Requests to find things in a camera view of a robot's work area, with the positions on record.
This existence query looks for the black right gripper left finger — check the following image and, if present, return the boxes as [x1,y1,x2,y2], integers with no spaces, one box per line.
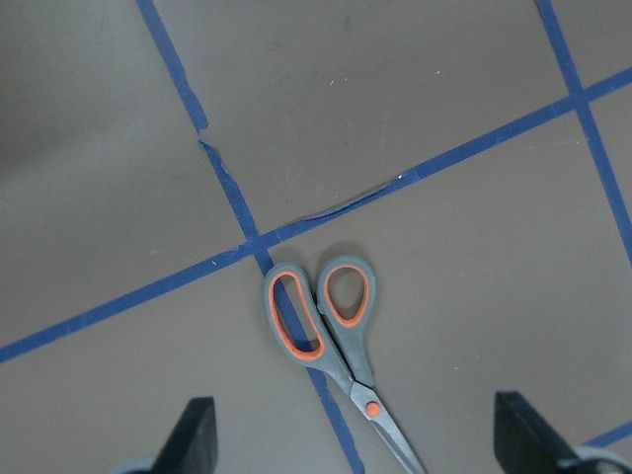
[152,397,218,474]

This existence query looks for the grey orange handled scissors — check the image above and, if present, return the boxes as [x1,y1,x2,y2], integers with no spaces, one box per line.
[262,255,426,473]

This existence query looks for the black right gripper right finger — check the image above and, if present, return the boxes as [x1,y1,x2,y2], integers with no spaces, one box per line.
[494,391,581,474]

